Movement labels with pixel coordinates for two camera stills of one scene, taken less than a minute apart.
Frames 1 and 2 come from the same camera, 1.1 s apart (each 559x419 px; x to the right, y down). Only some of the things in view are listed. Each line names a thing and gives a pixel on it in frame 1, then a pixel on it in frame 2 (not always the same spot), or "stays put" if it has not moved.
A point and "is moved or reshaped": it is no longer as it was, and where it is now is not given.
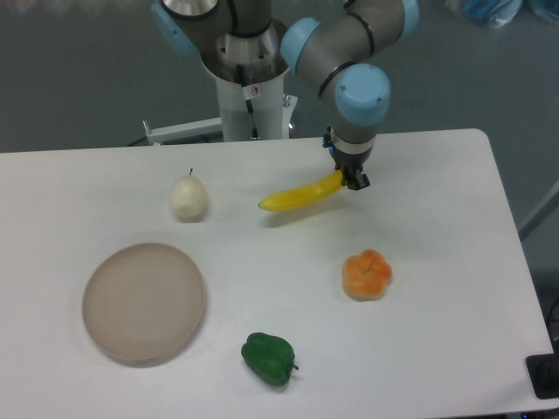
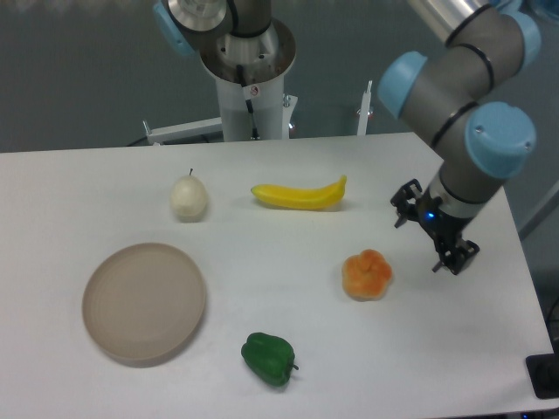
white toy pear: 189,199 stays put
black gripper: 347,162 → 445,226
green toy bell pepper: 270,357 stays put
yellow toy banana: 297,197 is moved or reshaped
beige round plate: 144,301 stays put
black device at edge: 543,372 stays put
